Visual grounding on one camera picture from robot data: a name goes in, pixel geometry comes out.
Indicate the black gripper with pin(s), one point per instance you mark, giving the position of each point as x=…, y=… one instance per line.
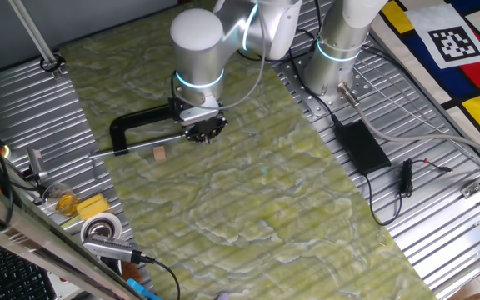
x=206, y=131

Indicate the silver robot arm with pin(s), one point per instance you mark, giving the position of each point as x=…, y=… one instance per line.
x=198, y=46

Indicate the small wooden cube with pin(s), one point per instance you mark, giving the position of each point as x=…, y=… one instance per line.
x=159, y=153

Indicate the green marble pattern mat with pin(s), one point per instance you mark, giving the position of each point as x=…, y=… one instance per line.
x=244, y=208

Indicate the black C-clamp with steel screw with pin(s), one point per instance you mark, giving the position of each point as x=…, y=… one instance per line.
x=119, y=129

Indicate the yellow sponge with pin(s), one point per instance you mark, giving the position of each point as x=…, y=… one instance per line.
x=93, y=206

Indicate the silver handheld tool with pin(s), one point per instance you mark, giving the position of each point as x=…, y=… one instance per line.
x=108, y=248

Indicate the black power adapter brick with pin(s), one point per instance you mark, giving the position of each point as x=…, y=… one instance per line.
x=363, y=146

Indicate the glass beaker with yellow liquid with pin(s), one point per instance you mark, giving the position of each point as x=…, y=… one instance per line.
x=66, y=202

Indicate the brown round object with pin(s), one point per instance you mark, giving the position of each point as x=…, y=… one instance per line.
x=131, y=271

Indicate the pale green stick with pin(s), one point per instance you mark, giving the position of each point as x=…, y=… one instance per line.
x=69, y=222

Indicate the small purple object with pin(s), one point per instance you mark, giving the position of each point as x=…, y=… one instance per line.
x=222, y=296

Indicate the blue plastic tool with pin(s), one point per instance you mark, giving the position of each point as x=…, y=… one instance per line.
x=142, y=291

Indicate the slanted aluminium pole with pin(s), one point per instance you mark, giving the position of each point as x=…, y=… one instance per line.
x=31, y=33

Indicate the grey box with red button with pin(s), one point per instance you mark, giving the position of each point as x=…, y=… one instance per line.
x=63, y=287

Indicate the colourful board with marker tag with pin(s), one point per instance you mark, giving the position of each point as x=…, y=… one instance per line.
x=431, y=75

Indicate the black keyboard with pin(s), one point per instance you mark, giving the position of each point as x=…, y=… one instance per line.
x=11, y=279

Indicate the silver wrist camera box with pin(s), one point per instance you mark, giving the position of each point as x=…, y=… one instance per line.
x=197, y=116

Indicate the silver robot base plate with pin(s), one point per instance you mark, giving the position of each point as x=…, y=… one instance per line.
x=306, y=106

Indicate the small camera on black stand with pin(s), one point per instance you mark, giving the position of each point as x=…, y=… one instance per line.
x=36, y=163

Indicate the metal frame bar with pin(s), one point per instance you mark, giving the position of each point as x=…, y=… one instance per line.
x=36, y=237

